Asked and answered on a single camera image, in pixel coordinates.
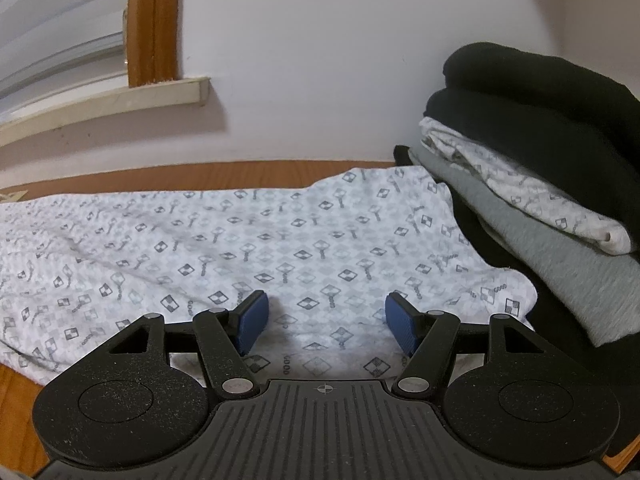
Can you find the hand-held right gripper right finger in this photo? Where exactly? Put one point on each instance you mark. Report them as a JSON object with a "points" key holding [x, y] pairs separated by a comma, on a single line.
{"points": [[402, 322]]}

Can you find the grey folded garment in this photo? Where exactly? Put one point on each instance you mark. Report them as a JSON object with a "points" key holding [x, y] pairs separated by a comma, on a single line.
{"points": [[565, 270]]}

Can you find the grey window blind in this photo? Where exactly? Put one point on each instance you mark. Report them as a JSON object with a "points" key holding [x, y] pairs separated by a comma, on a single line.
{"points": [[50, 35]]}

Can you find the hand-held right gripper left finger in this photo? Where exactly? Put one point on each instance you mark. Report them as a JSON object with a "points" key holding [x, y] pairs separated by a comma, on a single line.
{"points": [[252, 322]]}

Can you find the stack of dark folded clothes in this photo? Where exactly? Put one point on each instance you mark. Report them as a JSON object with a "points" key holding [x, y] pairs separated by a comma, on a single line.
{"points": [[540, 100]]}

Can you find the wooden window frame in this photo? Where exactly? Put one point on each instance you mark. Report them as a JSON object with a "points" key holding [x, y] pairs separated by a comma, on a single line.
{"points": [[150, 20]]}

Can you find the beige stone window sill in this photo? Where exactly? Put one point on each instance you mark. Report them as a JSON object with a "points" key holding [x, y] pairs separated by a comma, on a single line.
{"points": [[100, 107]]}

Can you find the black cloth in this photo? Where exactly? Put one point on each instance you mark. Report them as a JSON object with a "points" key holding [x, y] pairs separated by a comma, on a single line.
{"points": [[565, 360]]}

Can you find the white patterned pajama garment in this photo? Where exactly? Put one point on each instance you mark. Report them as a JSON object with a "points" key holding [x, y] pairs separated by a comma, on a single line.
{"points": [[250, 240]]}

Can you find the folded white patterned garment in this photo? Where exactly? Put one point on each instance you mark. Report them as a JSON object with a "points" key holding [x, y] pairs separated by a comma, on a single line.
{"points": [[525, 185]]}

